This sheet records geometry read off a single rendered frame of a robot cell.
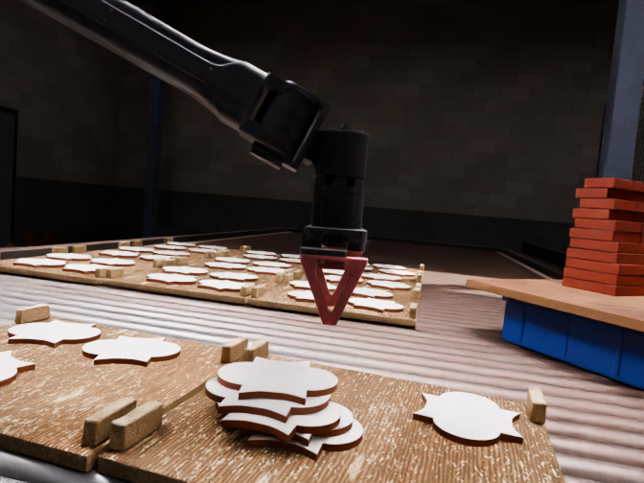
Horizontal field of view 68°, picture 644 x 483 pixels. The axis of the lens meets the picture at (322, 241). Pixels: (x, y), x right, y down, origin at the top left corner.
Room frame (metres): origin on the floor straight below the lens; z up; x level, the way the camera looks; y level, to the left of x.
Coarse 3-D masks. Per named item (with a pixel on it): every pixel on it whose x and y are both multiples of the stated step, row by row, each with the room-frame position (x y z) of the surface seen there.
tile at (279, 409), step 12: (216, 384) 0.51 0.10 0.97; (216, 396) 0.49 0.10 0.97; (228, 396) 0.49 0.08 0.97; (324, 396) 0.51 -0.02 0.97; (228, 408) 0.47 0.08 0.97; (240, 408) 0.47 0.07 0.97; (252, 408) 0.47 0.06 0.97; (264, 408) 0.47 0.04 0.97; (276, 408) 0.47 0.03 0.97; (288, 408) 0.47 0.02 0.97; (300, 408) 0.48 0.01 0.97; (312, 408) 0.48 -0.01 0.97; (324, 408) 0.49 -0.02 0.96
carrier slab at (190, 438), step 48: (384, 384) 0.65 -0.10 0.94; (192, 432) 0.47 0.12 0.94; (384, 432) 0.50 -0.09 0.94; (432, 432) 0.51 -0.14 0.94; (528, 432) 0.53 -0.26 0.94; (144, 480) 0.40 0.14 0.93; (192, 480) 0.39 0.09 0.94; (240, 480) 0.39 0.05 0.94; (288, 480) 0.40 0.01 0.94; (336, 480) 0.41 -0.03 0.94; (384, 480) 0.41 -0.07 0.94; (432, 480) 0.42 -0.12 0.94; (480, 480) 0.42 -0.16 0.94; (528, 480) 0.43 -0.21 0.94
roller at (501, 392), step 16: (272, 352) 0.80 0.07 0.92; (352, 368) 0.76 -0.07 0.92; (368, 368) 0.76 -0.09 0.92; (432, 384) 0.73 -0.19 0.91; (448, 384) 0.73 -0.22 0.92; (464, 384) 0.73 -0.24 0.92; (480, 384) 0.73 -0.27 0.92; (560, 400) 0.70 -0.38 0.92; (576, 400) 0.70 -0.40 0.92; (624, 416) 0.67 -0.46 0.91; (640, 416) 0.67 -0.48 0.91
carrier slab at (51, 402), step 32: (64, 320) 0.84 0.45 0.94; (0, 352) 0.65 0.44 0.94; (32, 352) 0.66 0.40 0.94; (64, 352) 0.67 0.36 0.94; (192, 352) 0.72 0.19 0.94; (32, 384) 0.55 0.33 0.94; (64, 384) 0.56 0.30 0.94; (96, 384) 0.57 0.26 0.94; (128, 384) 0.58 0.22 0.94; (160, 384) 0.58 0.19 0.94; (192, 384) 0.59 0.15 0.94; (0, 416) 0.47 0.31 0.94; (32, 416) 0.48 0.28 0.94; (64, 416) 0.48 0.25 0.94; (32, 448) 0.43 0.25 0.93; (64, 448) 0.42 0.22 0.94; (96, 448) 0.42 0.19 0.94
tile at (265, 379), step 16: (224, 368) 0.54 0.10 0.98; (240, 368) 0.55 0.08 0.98; (256, 368) 0.55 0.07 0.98; (272, 368) 0.56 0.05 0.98; (288, 368) 0.56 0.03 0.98; (304, 368) 0.57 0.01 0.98; (224, 384) 0.51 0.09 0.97; (240, 384) 0.50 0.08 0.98; (256, 384) 0.50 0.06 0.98; (272, 384) 0.51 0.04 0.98; (288, 384) 0.51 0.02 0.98; (304, 384) 0.51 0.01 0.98; (320, 384) 0.52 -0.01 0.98; (336, 384) 0.53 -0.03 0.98; (288, 400) 0.49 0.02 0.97; (304, 400) 0.48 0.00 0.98
